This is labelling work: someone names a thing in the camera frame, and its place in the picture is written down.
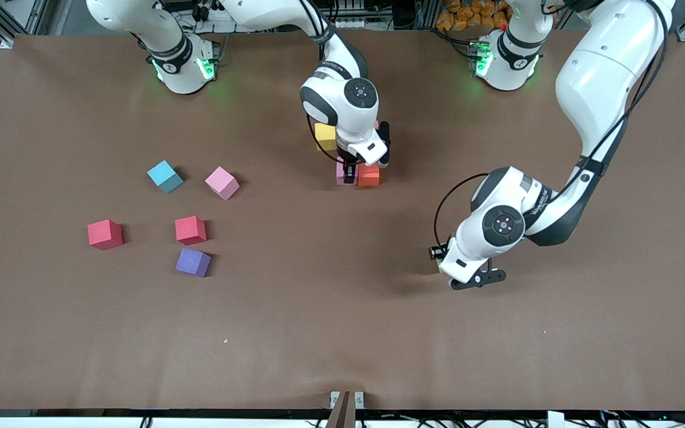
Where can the green foam cube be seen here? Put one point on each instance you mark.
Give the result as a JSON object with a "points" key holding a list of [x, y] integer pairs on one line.
{"points": [[441, 266]]}

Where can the orange foam cube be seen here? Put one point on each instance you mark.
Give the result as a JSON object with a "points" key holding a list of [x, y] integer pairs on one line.
{"points": [[369, 176]]}

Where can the yellow foam cube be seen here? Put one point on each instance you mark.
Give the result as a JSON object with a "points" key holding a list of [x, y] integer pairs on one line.
{"points": [[324, 134]]}

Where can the red foam cube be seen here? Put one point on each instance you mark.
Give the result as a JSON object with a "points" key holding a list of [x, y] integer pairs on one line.
{"points": [[191, 230], [104, 234]]}

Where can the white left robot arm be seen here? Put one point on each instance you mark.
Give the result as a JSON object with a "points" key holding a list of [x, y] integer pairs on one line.
{"points": [[598, 83]]}

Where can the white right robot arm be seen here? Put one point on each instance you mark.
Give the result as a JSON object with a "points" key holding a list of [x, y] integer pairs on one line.
{"points": [[348, 122]]}

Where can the brown table cover sheet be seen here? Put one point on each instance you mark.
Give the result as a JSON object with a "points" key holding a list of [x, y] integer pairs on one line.
{"points": [[342, 297]]}

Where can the white socket bar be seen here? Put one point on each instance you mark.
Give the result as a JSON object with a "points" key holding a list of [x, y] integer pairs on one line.
{"points": [[351, 24]]}

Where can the purple foam cube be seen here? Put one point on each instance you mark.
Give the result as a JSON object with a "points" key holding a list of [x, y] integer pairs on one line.
{"points": [[193, 262]]}

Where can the blue foam cube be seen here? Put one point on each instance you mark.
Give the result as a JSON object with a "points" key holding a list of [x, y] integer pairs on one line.
{"points": [[164, 175]]}

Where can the brown wooden strip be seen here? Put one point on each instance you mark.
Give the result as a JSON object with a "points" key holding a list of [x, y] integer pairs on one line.
{"points": [[342, 413]]}

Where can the pile of orange items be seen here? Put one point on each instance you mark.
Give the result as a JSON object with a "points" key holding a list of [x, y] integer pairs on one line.
{"points": [[467, 15]]}

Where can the white power strip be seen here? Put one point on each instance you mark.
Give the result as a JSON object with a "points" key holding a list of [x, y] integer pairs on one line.
{"points": [[209, 12]]}

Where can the white label tag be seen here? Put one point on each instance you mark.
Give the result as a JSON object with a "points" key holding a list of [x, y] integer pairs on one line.
{"points": [[555, 421]]}

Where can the aluminium frame post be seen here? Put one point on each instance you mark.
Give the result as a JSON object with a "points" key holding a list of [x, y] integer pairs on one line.
{"points": [[429, 13]]}

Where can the small metal bracket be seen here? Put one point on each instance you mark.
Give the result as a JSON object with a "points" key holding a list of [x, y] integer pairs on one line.
{"points": [[334, 398]]}

